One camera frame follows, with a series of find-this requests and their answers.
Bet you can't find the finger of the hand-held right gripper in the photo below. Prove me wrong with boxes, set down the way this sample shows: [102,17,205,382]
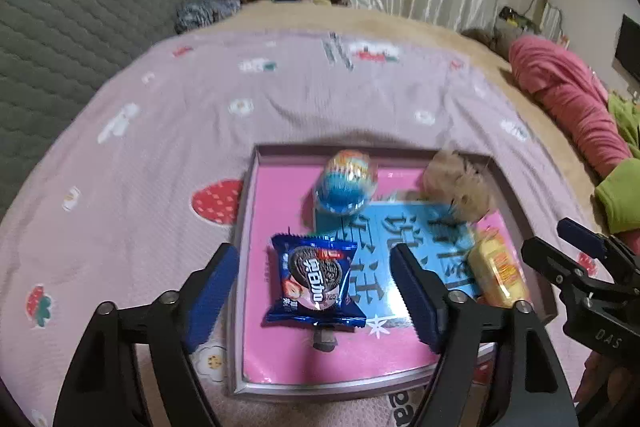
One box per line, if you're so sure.
[521,237,596,303]
[556,218,640,266]

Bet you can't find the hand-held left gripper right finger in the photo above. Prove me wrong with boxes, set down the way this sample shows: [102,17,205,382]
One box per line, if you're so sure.
[389,243,578,427]

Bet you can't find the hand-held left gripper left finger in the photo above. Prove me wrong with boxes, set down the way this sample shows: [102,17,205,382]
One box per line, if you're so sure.
[52,243,241,427]

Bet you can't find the shallow grey cardboard box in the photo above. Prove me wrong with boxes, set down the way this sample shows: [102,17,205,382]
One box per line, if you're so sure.
[226,144,559,401]

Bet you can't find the yellow cake packet orange label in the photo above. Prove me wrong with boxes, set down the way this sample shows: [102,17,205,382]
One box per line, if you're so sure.
[467,229,531,308]

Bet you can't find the blue cookie packet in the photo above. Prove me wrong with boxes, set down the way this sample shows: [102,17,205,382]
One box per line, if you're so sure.
[261,228,369,333]

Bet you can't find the beige plush toy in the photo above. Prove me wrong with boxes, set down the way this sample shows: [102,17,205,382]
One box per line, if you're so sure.
[422,150,494,223]

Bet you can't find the blue egg toy packet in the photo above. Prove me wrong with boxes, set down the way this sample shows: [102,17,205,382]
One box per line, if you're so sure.
[314,149,379,214]

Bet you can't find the green blanket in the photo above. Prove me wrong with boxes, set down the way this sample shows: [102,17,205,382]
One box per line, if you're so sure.
[594,92,640,236]

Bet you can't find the pink quilt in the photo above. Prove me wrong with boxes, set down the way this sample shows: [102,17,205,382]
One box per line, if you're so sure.
[509,35,634,180]

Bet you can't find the purple printed blanket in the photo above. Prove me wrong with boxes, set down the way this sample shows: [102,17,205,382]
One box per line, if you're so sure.
[0,29,601,427]

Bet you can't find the black television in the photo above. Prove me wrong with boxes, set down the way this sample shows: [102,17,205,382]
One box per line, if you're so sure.
[614,14,640,84]

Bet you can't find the dark brown cloth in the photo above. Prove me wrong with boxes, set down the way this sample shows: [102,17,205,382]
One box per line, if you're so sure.
[462,28,511,53]

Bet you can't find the dark bag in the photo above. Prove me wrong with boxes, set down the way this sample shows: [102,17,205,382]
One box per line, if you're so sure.
[497,6,531,30]

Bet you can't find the blue patterned cloth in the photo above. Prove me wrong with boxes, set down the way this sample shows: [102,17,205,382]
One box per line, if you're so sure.
[174,0,242,36]

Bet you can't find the beige bed sheet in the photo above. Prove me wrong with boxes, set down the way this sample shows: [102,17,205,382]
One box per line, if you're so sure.
[235,2,618,228]

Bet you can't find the grey quilted headboard cover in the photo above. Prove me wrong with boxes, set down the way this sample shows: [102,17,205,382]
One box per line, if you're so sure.
[0,0,216,218]

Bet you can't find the metal frame chair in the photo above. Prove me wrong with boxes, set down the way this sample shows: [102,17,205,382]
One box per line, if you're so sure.
[525,0,564,40]

